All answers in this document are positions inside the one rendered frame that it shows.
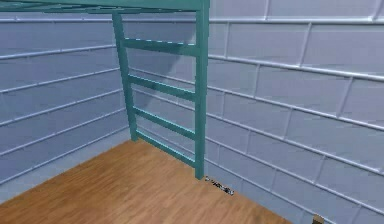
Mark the teal loft bed frame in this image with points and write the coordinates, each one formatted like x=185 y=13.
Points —
x=201 y=100

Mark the small dark flat object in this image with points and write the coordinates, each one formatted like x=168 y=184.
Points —
x=220 y=186

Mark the small tan box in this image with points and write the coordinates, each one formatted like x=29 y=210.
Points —
x=318 y=219

